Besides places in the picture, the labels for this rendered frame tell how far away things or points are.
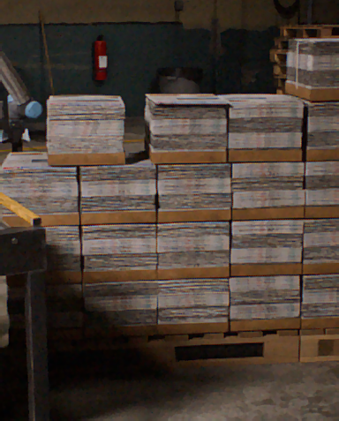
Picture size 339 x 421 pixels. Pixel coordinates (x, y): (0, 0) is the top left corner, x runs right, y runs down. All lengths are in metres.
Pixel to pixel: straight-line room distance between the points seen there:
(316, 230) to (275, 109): 0.51
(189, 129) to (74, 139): 0.43
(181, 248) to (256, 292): 0.36
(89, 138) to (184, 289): 0.70
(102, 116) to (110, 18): 7.36
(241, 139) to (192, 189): 0.27
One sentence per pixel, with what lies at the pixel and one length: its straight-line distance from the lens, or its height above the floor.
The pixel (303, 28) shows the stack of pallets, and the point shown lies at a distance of 9.45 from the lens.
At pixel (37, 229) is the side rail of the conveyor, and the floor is 0.80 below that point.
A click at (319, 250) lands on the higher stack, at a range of 3.20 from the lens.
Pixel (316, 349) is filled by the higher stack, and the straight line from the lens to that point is 3.34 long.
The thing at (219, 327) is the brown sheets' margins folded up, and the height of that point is 0.16.
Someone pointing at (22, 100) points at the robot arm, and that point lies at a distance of 3.54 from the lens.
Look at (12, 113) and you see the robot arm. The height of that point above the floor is 0.95.
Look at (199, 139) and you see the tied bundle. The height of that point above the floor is 0.92.
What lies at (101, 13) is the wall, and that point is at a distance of 10.23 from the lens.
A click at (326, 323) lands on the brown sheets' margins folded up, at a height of 0.16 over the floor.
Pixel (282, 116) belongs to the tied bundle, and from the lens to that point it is 3.05.
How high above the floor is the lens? 1.37
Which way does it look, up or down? 12 degrees down
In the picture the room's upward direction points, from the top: straight up
